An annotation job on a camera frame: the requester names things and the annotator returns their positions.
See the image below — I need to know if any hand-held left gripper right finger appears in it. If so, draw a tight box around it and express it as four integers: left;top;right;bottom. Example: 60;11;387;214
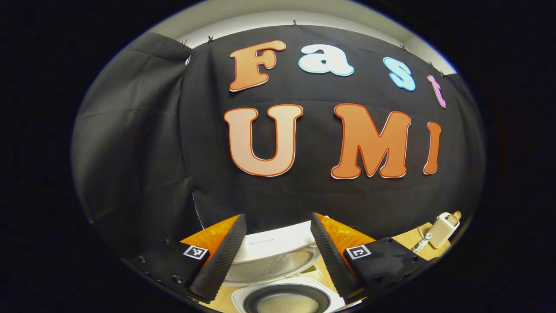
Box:
310;212;428;305

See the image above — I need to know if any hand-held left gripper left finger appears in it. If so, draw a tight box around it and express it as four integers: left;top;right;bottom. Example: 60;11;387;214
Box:
119;212;247;303

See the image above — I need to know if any white rice cooker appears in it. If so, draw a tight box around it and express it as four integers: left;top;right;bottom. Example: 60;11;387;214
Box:
222;220;363;313

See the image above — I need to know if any heap of white rice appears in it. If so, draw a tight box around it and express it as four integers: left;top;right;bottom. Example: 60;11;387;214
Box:
256;293;320;313

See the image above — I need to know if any small divided sauce dish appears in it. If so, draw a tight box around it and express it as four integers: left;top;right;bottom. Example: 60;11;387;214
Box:
300;264;323;281

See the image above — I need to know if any white drink bottle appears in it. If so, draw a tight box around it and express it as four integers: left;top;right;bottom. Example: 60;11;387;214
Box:
410;233;434;255

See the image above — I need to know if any white toaster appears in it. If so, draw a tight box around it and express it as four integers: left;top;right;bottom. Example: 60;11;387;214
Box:
428;212;461;249

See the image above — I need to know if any black backdrop cloth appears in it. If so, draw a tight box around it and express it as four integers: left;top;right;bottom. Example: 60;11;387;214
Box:
72;24;485;257

